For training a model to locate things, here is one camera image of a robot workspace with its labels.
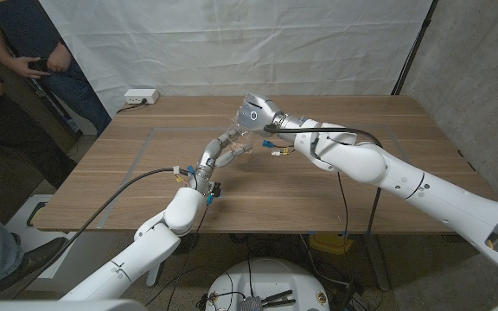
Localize white power strip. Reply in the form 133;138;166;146
124;88;160;105

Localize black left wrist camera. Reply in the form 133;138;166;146
205;181;224;206

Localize clear plastic cup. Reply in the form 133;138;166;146
230;112;252;142
226;125;254;160

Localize black backdrop stand pole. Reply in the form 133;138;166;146
389;0;441;97

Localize white floor board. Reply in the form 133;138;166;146
5;193;81;277

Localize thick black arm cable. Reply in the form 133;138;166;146
262;124;384;243
10;167;192;301

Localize yellow box under table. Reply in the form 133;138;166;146
308;232;354;255

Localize black cable on base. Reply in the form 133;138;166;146
246;241;255;299

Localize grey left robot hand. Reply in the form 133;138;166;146
186;128;254;195

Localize black power strip cord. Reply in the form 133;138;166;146
116;99;149;115

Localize white table leg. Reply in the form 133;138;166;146
145;258;166;287

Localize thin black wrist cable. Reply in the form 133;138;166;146
164;203;211;311
336;171;350;238

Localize grey tape outline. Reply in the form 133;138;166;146
97;124;456;232

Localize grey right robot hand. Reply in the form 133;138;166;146
236;92;296;133

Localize grey table leg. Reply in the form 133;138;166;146
363;235;392;291

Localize standing person in blue jeans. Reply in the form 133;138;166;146
0;0;112;136

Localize seated person in dark trousers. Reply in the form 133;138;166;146
0;41;81;204

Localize thin black left wrist cable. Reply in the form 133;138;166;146
164;203;211;311

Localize white backdrop sheet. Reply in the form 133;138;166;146
39;0;435;117

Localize black round floor fan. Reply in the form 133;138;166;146
178;233;201;255

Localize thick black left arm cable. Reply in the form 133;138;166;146
10;167;192;301

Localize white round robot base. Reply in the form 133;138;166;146
205;257;331;311

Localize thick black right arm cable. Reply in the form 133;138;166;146
262;124;384;243

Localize white robot torso edge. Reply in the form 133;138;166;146
0;298;149;311

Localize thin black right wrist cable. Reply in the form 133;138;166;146
336;171;350;238

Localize black clips on base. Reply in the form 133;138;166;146
260;289;297;308

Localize small grey box on base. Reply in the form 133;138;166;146
240;295;264;311

